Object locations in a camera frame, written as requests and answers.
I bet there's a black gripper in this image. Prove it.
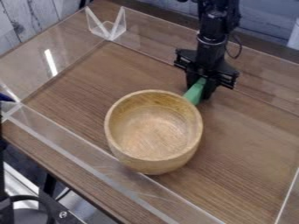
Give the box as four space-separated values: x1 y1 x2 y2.
174 35 239 100

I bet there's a green rectangular block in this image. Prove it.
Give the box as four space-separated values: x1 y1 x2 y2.
183 78 206 105

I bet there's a brown wooden bowl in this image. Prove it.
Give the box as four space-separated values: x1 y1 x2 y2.
104 89 203 175

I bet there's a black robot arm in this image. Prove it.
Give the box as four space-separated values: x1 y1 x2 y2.
174 0 241 101

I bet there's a black table leg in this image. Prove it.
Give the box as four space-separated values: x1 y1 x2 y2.
43 174 58 197

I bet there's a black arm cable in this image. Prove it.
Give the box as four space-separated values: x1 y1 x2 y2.
226 33 245 60

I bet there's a clear acrylic tray enclosure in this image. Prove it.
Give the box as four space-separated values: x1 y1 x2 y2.
0 0 299 224

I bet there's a black metal bracket with screw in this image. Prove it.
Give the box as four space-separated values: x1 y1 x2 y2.
39 192 87 224

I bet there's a black cable loop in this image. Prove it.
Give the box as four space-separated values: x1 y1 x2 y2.
0 194 56 224

